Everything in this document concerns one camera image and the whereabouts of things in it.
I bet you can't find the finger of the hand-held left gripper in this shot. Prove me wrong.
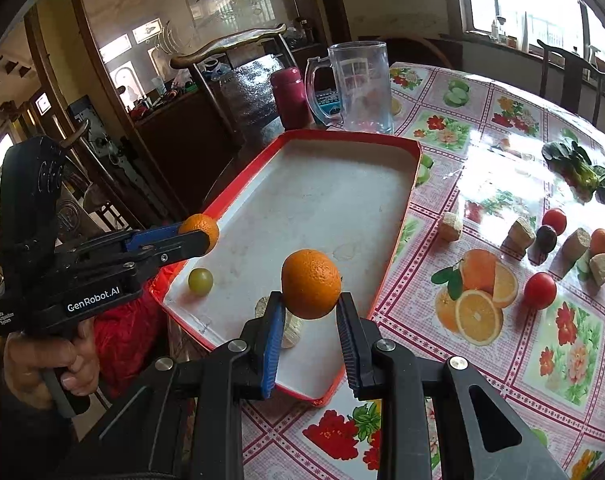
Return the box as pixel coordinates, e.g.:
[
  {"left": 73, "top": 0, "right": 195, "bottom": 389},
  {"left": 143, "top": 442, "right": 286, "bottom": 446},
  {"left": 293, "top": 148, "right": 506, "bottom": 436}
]
[
  {"left": 55, "top": 224, "right": 193, "bottom": 267},
  {"left": 80, "top": 230, "right": 212, "bottom": 286}
]

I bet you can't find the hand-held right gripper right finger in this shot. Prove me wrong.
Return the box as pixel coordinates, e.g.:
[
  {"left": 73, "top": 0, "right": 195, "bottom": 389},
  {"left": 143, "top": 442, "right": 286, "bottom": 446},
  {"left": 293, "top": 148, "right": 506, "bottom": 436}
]
[{"left": 335, "top": 292, "right": 568, "bottom": 480}]

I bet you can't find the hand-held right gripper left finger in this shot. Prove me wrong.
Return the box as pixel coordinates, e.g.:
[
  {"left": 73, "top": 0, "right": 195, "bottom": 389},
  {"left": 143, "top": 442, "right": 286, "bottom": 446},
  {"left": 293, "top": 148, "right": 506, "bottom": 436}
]
[{"left": 57, "top": 290, "right": 288, "bottom": 480}]

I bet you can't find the large orange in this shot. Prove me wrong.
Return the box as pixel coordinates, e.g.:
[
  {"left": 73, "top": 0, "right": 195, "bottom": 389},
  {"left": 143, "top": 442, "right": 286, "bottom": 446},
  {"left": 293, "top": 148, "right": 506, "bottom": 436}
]
[{"left": 281, "top": 249, "right": 343, "bottom": 321}]

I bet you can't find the red rectangular tray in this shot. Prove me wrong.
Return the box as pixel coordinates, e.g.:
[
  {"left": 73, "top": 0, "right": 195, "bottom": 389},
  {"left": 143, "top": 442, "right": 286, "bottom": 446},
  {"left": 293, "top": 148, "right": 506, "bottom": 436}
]
[{"left": 150, "top": 129, "right": 423, "bottom": 408}]

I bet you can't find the large red tomato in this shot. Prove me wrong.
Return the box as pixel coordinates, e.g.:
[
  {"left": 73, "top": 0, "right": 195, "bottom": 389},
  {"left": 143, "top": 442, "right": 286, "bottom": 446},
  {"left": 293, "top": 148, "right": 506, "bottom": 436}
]
[{"left": 523, "top": 272, "right": 557, "bottom": 310}]

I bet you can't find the person's left forearm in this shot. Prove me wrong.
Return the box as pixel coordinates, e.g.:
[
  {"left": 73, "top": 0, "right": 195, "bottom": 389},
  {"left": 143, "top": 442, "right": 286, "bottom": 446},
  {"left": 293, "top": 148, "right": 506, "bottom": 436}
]
[{"left": 0, "top": 390, "right": 98, "bottom": 480}]

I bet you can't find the person's left hand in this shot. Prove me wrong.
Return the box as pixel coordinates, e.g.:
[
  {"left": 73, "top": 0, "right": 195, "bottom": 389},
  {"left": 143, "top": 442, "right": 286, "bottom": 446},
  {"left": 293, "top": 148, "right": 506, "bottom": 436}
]
[{"left": 3, "top": 320, "right": 100, "bottom": 411}]

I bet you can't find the green grape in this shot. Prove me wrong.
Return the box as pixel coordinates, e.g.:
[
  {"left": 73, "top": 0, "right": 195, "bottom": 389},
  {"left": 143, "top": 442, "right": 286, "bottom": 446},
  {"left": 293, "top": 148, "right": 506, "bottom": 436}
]
[{"left": 188, "top": 268, "right": 214, "bottom": 295}]

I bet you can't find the floral fruit-print tablecloth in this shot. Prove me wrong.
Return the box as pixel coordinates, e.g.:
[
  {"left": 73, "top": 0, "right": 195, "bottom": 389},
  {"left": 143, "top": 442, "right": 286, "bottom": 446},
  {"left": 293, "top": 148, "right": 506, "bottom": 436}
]
[{"left": 167, "top": 62, "right": 605, "bottom": 480}]

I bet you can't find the red padded jacket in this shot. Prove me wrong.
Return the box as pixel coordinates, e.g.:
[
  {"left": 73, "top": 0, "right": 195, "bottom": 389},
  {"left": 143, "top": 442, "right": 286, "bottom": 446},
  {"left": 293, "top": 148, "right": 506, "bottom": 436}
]
[{"left": 90, "top": 262, "right": 183, "bottom": 401}]

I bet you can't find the pink thermos bottle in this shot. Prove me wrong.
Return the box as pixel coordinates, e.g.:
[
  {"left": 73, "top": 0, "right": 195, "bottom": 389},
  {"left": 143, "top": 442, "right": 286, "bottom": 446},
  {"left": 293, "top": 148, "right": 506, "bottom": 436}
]
[{"left": 270, "top": 66, "right": 314, "bottom": 131}]

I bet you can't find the clear glass mug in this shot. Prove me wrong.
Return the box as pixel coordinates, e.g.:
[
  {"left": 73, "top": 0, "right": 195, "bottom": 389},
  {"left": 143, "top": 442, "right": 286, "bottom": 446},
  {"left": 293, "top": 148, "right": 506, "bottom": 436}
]
[{"left": 305, "top": 41, "right": 396, "bottom": 135}]

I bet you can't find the bok choy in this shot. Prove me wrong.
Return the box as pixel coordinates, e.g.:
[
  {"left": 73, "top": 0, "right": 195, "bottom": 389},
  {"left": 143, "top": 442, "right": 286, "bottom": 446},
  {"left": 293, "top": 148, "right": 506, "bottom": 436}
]
[{"left": 541, "top": 130, "right": 605, "bottom": 206}]

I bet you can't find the round-back wooden chair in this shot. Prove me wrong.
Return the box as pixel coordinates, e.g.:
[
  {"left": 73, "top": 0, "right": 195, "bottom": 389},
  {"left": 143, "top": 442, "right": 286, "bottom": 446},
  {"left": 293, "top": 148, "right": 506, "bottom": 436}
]
[{"left": 383, "top": 35, "right": 456, "bottom": 68}]

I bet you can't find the dark straight-back wooden chair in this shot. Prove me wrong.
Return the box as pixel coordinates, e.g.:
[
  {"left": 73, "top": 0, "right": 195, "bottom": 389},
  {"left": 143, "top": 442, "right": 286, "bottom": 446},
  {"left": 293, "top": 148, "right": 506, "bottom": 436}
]
[{"left": 537, "top": 39, "right": 605, "bottom": 128}]

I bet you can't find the wooden chair with curved rail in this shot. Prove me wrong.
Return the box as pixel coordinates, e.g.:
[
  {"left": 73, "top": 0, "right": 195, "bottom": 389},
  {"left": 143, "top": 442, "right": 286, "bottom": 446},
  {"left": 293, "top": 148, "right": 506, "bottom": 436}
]
[{"left": 170, "top": 23, "right": 303, "bottom": 151}]

